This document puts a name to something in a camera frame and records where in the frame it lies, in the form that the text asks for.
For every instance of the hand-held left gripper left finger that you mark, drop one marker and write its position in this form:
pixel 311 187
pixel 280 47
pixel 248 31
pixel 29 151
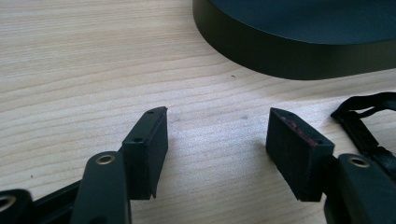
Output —
pixel 146 161

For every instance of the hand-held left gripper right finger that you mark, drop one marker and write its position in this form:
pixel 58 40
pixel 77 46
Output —
pixel 295 161

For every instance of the dark round flat base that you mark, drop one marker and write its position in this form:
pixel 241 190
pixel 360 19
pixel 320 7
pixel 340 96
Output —
pixel 299 46

